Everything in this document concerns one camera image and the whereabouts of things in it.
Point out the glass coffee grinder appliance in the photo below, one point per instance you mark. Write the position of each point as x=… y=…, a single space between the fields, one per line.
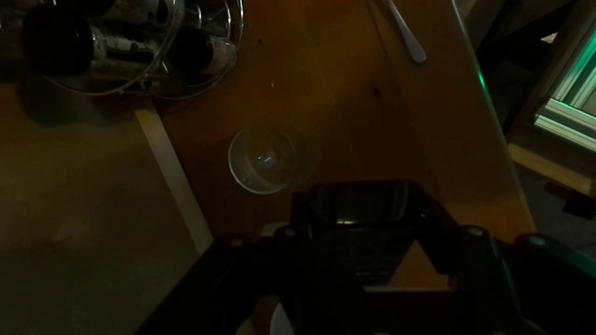
x=166 y=49

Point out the clear stemless glass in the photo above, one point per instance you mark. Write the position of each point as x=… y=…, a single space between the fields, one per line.
x=267 y=159

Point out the black remote control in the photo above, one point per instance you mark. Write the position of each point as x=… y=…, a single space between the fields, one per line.
x=367 y=230

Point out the silver metal fork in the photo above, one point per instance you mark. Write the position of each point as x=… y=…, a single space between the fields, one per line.
x=417 y=55

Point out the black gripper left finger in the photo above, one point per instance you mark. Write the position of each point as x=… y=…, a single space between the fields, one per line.
x=222 y=289

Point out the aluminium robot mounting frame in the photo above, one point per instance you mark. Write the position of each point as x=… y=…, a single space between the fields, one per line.
x=570 y=112

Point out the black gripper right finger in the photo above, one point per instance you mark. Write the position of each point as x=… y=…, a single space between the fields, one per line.
x=533 y=285

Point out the wooden dresser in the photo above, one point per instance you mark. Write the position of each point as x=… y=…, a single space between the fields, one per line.
x=337 y=71

